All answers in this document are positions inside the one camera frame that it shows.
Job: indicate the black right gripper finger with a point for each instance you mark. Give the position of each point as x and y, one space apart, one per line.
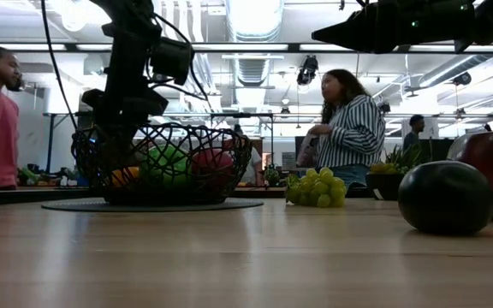
349 32

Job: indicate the black background workbench frame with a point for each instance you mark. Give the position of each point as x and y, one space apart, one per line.
242 115

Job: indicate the orange mango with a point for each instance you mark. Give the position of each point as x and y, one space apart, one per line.
126 176

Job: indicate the small background potted plant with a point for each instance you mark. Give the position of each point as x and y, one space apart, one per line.
272 176

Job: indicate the bright red apple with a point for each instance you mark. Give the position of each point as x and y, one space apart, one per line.
212 164

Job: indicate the silver ceiling duct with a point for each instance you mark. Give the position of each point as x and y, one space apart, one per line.
253 17

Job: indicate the green apple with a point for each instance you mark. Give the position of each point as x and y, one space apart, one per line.
165 167

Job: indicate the green grape bunch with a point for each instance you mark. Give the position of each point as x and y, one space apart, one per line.
321 190

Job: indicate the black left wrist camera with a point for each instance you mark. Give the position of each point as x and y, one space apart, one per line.
171 60

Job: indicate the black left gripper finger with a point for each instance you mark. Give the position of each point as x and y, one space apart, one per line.
130 141
109 143

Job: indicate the grey round mat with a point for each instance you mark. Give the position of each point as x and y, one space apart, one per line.
238 204

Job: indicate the black plum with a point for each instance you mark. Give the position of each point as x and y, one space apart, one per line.
445 197

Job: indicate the potted succulent plant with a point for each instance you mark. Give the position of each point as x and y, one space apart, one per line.
385 186

